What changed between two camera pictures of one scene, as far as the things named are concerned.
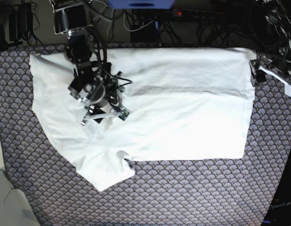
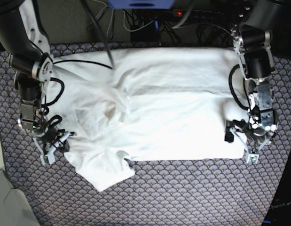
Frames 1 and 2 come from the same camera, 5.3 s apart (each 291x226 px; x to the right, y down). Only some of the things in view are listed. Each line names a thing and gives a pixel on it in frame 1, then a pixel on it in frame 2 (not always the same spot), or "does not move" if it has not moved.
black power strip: [195, 13] does not move
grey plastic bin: [12, 207] does not move
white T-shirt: [184, 103] does not move
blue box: [141, 4] does not move
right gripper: [274, 65] to [260, 133]
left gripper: [100, 95] to [48, 133]
